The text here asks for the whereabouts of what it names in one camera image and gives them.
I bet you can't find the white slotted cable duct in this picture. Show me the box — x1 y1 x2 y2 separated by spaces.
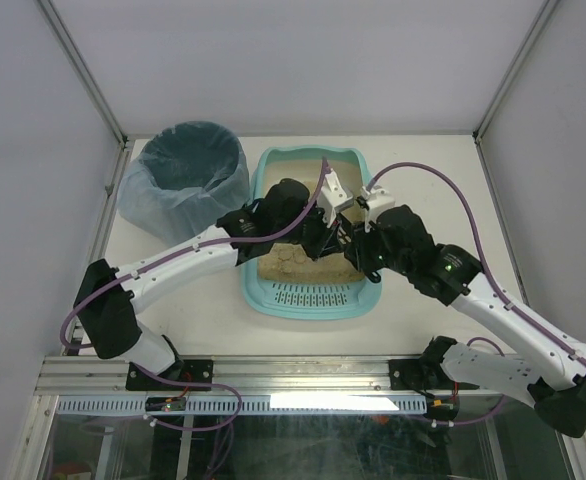
57 393 427 417

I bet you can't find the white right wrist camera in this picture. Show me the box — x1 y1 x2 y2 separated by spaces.
360 185 396 233

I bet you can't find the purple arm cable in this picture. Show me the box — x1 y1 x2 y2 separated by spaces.
60 155 332 351
365 162 586 432

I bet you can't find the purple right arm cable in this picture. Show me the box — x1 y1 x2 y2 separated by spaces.
365 162 586 432

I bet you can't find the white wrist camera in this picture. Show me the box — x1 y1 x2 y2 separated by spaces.
316 168 354 226
360 185 396 233

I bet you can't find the teal litter box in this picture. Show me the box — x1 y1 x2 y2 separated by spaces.
240 145 382 321

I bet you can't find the black litter scoop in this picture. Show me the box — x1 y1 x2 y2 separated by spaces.
327 216 352 252

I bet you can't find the black trash bin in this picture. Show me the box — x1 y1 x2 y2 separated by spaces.
140 121 245 191

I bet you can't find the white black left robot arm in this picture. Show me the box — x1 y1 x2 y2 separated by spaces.
72 176 352 375

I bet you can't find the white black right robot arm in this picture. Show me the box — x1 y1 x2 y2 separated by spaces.
345 199 586 438

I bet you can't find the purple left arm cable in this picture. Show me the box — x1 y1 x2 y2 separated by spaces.
60 155 332 351

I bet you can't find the beige cat litter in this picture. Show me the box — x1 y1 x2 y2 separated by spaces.
257 158 364 284

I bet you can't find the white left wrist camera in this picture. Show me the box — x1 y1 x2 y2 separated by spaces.
316 168 354 226

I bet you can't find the translucent blue bin liner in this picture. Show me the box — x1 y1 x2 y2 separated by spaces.
117 134 250 247

